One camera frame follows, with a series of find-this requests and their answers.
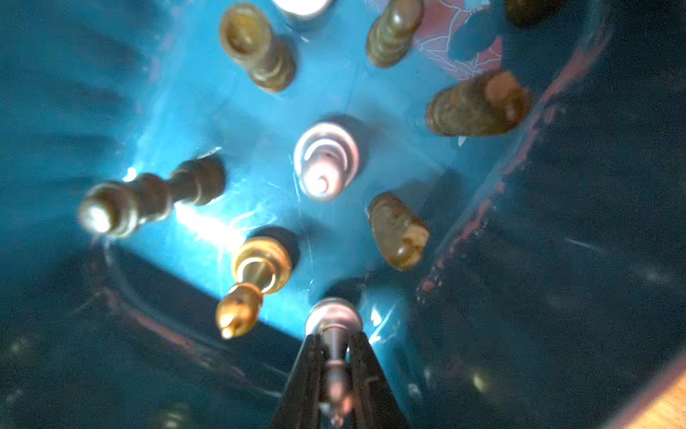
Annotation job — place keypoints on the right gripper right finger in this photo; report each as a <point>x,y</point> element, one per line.
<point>374,403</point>

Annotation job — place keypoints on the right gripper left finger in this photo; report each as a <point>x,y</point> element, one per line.
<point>299,404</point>

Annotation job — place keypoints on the silver chess piece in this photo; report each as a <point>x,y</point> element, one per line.
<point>326,161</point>
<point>303,10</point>
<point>333,321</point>

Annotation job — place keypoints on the gold chess piece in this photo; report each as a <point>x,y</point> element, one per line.
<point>261,266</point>

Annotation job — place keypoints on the dark chess piece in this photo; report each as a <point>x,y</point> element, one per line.
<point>391,35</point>
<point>526,13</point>
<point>118,209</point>
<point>400,236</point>
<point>489,104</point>
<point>247,37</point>

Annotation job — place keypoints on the teal plastic storage box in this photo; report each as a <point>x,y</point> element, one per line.
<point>551,293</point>

